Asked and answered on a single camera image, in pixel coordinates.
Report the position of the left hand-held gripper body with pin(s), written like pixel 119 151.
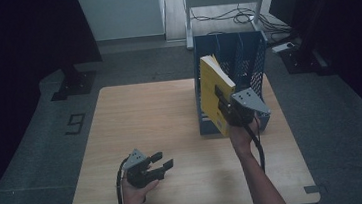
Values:
pixel 139 173

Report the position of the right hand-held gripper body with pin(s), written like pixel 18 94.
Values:
pixel 244 104

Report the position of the yellow book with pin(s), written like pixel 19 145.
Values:
pixel 209 92

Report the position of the blue file rack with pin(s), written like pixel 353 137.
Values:
pixel 202 48

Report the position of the person's left hand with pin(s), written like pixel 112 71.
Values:
pixel 135 197

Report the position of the person's right hand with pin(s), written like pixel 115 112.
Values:
pixel 241 138

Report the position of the white power strip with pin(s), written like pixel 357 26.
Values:
pixel 282 47

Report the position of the black stand base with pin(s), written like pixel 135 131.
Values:
pixel 302 61
pixel 74 84

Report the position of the grey tape piece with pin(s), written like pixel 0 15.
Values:
pixel 313 189

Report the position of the white cabinet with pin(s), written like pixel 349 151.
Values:
pixel 123 12

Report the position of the dark curtain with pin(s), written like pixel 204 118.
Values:
pixel 12 38
pixel 351 15

